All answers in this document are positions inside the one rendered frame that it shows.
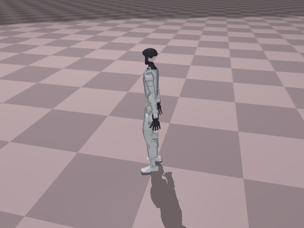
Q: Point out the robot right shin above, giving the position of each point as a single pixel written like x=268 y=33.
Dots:
x=157 y=139

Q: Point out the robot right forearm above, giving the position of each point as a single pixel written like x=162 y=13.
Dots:
x=158 y=97

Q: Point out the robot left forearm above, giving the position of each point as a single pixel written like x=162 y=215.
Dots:
x=153 y=104

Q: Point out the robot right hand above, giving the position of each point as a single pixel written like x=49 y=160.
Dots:
x=159 y=107

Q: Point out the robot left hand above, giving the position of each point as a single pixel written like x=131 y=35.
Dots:
x=155 y=123

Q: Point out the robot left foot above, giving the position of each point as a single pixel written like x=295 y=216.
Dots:
x=149 y=169

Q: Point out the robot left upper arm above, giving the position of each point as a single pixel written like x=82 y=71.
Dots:
x=149 y=78

